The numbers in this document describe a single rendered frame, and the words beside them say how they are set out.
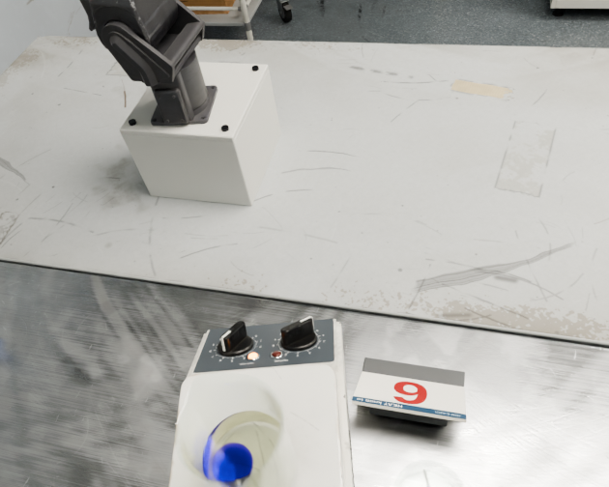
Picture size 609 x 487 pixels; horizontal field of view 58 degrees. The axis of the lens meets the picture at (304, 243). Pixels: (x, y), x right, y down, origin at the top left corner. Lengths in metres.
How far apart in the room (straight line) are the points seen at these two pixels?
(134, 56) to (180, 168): 0.14
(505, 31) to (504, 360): 2.28
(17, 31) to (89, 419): 1.91
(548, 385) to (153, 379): 0.36
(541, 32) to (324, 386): 2.43
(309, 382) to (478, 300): 0.22
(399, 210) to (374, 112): 0.18
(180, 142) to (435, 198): 0.29
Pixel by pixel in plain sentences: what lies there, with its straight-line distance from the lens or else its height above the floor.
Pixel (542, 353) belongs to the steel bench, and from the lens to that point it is 0.55.
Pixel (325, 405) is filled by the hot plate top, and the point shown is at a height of 0.99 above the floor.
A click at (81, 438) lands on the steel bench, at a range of 0.57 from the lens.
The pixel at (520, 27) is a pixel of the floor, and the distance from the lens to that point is 2.76.
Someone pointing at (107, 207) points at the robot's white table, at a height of 0.90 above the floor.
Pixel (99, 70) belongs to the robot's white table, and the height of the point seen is 0.90.
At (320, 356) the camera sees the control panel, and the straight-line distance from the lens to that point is 0.46.
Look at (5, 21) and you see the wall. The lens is 2.31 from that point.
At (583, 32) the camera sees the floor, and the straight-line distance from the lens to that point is 2.77.
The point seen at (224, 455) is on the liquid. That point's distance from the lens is 0.38.
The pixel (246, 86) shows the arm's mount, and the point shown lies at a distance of 0.66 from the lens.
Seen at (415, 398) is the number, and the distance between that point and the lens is 0.48.
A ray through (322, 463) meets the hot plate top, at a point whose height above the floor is 0.99.
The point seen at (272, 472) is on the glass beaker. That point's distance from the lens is 0.34.
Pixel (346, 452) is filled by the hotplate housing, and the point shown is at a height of 0.97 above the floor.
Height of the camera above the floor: 1.37
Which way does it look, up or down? 50 degrees down
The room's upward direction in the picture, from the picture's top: 11 degrees counter-clockwise
